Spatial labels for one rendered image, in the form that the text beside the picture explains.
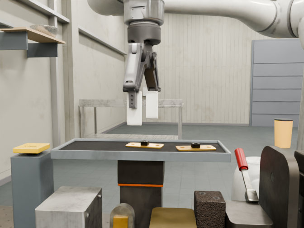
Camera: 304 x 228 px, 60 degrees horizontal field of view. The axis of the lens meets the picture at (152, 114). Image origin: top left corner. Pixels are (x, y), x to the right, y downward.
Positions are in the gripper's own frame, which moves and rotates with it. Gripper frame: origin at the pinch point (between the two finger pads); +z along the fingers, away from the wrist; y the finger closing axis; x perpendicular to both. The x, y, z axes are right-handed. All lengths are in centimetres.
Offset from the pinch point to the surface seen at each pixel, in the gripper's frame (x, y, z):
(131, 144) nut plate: -2.8, 0.7, 6.6
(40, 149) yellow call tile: -22.3, 7.6, 7.3
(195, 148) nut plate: 11.8, 0.4, 6.5
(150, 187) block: 2.8, 4.4, 14.7
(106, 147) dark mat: -7.7, 3.7, 6.9
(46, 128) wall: -287, -345, 63
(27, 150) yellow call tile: -24.4, 9.0, 7.4
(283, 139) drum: 150, -578, 102
